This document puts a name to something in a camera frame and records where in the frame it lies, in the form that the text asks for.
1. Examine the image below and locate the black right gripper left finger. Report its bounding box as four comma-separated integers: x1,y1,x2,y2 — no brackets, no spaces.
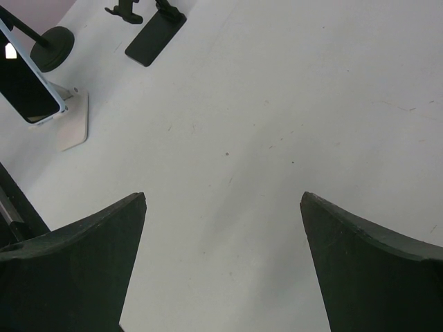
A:
1,192,146,331

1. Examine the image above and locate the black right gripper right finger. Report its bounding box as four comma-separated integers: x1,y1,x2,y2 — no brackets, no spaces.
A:
300,192,442,331

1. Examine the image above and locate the light blue cased smartphone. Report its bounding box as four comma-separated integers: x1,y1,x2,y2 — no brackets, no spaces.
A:
1,22,69,125

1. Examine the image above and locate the black round-base phone holder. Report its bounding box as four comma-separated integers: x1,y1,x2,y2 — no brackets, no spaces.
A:
1,6,75,73

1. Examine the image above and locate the white phone stand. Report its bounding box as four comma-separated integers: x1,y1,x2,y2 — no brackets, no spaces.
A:
29,82,89,151

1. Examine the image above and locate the black folding phone stand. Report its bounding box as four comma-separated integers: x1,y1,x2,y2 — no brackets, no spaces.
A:
105,0,187,67

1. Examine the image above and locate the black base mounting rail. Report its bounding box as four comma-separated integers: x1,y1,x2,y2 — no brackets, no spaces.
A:
1,165,50,248

